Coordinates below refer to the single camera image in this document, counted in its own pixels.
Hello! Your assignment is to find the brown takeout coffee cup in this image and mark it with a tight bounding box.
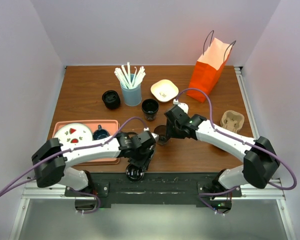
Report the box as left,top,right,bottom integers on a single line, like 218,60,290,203
154,125,169,146

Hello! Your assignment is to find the black coffee cup lid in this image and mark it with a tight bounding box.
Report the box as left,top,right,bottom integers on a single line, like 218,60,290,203
125,164,145,182

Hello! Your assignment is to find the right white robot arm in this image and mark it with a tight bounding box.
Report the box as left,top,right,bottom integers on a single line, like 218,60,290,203
166,114,280,197

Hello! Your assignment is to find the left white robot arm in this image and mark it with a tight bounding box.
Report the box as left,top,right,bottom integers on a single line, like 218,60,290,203
31,129,159,196

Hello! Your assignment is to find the black coffee cup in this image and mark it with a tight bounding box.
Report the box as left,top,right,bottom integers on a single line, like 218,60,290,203
141,98,159,121

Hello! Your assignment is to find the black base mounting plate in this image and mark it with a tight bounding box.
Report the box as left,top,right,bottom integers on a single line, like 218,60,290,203
59,172,232,211

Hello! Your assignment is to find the pink plastic tray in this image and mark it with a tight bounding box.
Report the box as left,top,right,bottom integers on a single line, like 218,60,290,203
52,119,121,167

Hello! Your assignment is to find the cream square bowl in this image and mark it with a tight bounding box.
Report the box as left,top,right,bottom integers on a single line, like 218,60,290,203
150,79,179,103

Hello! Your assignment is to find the dark blue mug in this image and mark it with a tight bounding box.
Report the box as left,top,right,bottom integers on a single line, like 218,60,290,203
92,124,110,141

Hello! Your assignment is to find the blue straw holder cup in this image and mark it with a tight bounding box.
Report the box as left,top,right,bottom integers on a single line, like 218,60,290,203
120,83,142,107

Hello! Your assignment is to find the cardboard cup carrier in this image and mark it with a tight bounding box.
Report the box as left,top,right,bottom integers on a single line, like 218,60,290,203
220,110,245,134

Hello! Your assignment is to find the stack of black lids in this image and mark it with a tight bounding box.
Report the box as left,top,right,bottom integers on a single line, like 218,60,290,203
101,90,121,110

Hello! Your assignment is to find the orange paper gift bag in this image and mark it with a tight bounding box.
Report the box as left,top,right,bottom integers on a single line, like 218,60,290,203
186,30,236,103

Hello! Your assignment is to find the white fruit pattern plate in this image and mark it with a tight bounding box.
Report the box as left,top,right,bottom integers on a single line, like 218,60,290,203
53,123,93,144

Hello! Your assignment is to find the white wrapped straws bundle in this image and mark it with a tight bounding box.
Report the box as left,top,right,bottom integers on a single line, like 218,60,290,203
114,62,146,90

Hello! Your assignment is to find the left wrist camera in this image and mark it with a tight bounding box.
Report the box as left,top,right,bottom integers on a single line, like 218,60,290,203
143,127,160,143

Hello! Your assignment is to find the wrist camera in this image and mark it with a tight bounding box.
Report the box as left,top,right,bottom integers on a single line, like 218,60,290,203
143,127,160,143
164,102,190,124

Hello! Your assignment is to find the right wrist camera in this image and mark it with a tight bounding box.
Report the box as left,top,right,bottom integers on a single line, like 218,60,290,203
164,102,190,124

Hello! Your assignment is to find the aluminium frame rail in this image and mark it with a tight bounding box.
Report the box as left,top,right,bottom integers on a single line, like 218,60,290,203
240,184,286,200

